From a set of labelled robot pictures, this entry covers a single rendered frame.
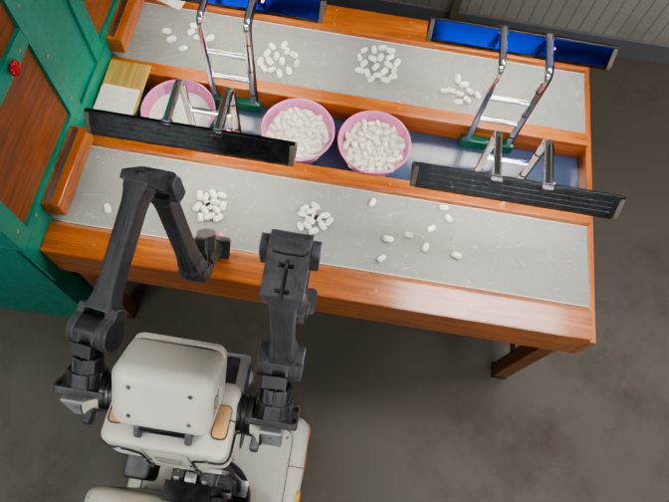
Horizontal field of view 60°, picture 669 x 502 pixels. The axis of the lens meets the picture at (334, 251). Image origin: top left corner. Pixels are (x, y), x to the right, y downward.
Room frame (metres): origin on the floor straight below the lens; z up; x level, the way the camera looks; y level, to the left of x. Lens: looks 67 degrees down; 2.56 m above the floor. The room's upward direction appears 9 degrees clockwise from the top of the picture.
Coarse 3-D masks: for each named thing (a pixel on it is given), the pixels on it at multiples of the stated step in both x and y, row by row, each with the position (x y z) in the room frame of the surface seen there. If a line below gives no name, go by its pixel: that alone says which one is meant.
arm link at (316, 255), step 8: (264, 232) 0.41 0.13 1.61; (264, 240) 0.39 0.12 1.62; (264, 248) 0.38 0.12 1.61; (312, 248) 0.39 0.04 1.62; (320, 248) 0.39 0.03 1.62; (264, 256) 0.37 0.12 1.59; (312, 256) 0.38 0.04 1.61; (320, 256) 0.38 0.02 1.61; (312, 264) 0.37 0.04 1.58; (304, 296) 0.41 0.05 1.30; (304, 304) 0.39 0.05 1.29; (304, 312) 0.38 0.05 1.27
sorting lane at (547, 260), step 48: (96, 192) 0.83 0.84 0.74; (192, 192) 0.89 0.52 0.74; (240, 192) 0.92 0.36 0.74; (288, 192) 0.95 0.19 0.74; (336, 192) 0.98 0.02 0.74; (240, 240) 0.74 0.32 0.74; (336, 240) 0.80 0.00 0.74; (432, 240) 0.86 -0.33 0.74; (480, 240) 0.89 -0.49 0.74; (528, 240) 0.92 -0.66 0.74; (576, 240) 0.95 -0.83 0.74; (480, 288) 0.71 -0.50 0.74; (528, 288) 0.74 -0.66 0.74; (576, 288) 0.77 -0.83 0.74
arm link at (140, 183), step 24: (144, 168) 0.65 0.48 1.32; (144, 192) 0.57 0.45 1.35; (168, 192) 0.62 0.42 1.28; (120, 216) 0.51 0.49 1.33; (144, 216) 0.54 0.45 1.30; (120, 240) 0.46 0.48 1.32; (120, 264) 0.41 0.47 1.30; (96, 288) 0.35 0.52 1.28; (120, 288) 0.37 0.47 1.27; (120, 312) 0.31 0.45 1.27; (72, 336) 0.24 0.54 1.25; (96, 336) 0.25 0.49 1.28; (120, 336) 0.27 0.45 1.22
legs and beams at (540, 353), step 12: (84, 276) 0.60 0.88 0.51; (96, 276) 0.60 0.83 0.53; (132, 300) 0.66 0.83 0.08; (132, 312) 0.62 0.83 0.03; (516, 348) 0.66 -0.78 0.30; (528, 348) 0.62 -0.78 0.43; (504, 360) 0.64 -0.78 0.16; (516, 360) 0.61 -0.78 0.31; (528, 360) 0.60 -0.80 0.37; (492, 372) 0.61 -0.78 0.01; (504, 372) 0.60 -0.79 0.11; (516, 372) 0.60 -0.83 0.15
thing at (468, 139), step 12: (504, 36) 1.43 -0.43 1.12; (552, 36) 1.47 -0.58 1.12; (504, 48) 1.38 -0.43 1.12; (552, 48) 1.42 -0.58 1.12; (504, 60) 1.34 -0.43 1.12; (552, 60) 1.37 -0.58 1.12; (552, 72) 1.33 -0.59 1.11; (492, 84) 1.31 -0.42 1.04; (540, 84) 1.31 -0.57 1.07; (492, 96) 1.32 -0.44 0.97; (540, 96) 1.31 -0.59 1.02; (480, 108) 1.31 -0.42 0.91; (528, 108) 1.31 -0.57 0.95; (480, 120) 1.31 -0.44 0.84; (492, 120) 1.31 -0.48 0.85; (504, 120) 1.32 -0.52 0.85; (468, 132) 1.31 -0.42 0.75; (516, 132) 1.31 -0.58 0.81; (468, 144) 1.30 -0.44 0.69; (480, 144) 1.30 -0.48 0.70; (504, 144) 1.31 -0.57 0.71
